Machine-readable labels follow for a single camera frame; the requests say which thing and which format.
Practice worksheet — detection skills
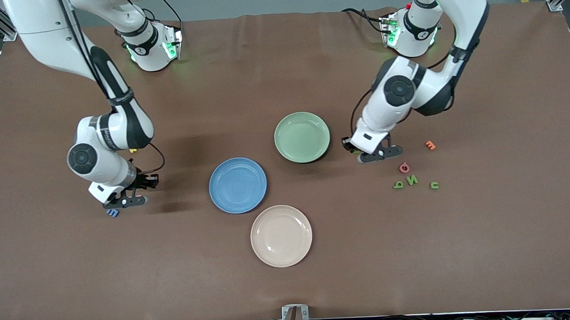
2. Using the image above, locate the thin black base cable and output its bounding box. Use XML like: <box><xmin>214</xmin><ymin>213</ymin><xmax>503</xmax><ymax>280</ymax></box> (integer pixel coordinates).
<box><xmin>156</xmin><ymin>0</ymin><xmax>183</xmax><ymax>24</ymax></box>

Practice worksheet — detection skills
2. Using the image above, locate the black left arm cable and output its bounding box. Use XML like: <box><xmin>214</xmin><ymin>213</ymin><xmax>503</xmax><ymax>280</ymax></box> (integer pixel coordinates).
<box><xmin>347</xmin><ymin>23</ymin><xmax>462</xmax><ymax>138</ymax></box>

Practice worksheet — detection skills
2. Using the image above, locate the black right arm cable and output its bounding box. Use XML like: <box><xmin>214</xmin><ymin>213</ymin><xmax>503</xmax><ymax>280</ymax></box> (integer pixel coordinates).
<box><xmin>57</xmin><ymin>0</ymin><xmax>167</xmax><ymax>179</ymax></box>

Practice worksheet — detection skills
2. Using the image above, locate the grey metal bracket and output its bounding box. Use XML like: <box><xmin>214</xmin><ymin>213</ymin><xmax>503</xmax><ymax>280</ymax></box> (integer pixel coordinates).
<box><xmin>281</xmin><ymin>304</ymin><xmax>310</xmax><ymax>320</ymax></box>

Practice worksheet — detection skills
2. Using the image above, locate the beige pink plate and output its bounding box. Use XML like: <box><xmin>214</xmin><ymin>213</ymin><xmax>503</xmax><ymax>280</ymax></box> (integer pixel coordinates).
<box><xmin>249</xmin><ymin>204</ymin><xmax>314</xmax><ymax>269</ymax></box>

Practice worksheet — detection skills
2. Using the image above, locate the green plate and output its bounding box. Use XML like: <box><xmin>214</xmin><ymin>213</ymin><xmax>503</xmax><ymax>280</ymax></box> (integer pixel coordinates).
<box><xmin>273</xmin><ymin>111</ymin><xmax>332</xmax><ymax>165</ymax></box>

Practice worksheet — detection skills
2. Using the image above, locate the brown table cover mat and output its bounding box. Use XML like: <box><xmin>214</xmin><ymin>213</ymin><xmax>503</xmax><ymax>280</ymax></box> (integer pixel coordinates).
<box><xmin>0</xmin><ymin>0</ymin><xmax>570</xmax><ymax>320</ymax></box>

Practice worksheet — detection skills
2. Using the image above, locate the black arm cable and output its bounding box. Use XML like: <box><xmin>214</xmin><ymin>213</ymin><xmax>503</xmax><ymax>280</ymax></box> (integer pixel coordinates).
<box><xmin>347</xmin><ymin>23</ymin><xmax>462</xmax><ymax>138</ymax></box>
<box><xmin>57</xmin><ymin>0</ymin><xmax>167</xmax><ymax>179</ymax></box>

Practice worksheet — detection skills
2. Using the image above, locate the blue plate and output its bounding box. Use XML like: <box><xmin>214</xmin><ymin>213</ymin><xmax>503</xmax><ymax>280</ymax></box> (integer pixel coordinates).
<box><xmin>208</xmin><ymin>156</ymin><xmax>269</xmax><ymax>216</ymax></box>

